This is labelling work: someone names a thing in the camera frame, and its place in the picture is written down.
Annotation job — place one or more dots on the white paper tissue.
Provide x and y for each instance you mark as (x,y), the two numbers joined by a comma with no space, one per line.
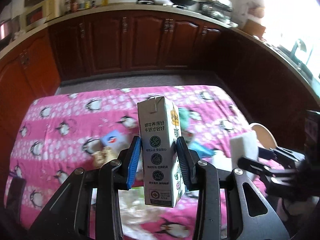
(133,209)

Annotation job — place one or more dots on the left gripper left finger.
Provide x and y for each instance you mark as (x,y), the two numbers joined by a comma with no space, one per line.
(133,155)

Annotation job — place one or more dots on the beige orange wrapper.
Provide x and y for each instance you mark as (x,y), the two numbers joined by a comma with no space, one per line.
(103,156)

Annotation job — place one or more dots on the wooden cutting board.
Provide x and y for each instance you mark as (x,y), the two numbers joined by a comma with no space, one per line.
(254,29)

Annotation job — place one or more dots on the white milk carton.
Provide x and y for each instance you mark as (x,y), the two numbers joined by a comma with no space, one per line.
(159,125)

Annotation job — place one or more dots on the teal snack bag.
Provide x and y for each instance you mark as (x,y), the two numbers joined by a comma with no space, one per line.
(202,151)

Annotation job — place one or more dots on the black dish rack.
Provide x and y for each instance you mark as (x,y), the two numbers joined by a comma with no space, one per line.
(220,10)

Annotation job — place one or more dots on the black wok pan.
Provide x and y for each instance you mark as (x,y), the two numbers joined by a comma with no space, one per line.
(184,3)

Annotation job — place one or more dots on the pink penguin table cloth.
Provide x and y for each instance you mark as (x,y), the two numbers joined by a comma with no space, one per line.
(56,192)

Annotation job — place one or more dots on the white sponge block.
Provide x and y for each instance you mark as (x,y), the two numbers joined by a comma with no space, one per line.
(244,145)

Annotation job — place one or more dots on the dark sauce bottle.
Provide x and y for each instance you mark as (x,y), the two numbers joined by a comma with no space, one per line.
(74,5)

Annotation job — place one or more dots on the lower wooden kitchen cabinets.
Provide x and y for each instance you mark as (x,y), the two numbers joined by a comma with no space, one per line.
(87,44)

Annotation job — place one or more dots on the white blue medicine box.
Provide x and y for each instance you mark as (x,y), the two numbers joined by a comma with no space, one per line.
(115,140)

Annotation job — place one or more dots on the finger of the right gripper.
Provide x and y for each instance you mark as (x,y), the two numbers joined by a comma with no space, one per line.
(277,152)
(263,171)

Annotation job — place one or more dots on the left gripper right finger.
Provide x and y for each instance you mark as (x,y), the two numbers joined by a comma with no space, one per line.
(187,159)

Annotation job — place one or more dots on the kitchen faucet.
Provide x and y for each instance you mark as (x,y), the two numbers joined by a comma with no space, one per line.
(300,52)

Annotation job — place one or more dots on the green cloth rag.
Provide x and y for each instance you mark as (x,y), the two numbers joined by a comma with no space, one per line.
(184,120)

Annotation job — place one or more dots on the cream microwave oven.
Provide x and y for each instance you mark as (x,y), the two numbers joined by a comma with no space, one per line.
(37,12)

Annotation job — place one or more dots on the beige trash bin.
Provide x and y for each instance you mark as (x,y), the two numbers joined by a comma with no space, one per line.
(264,136)

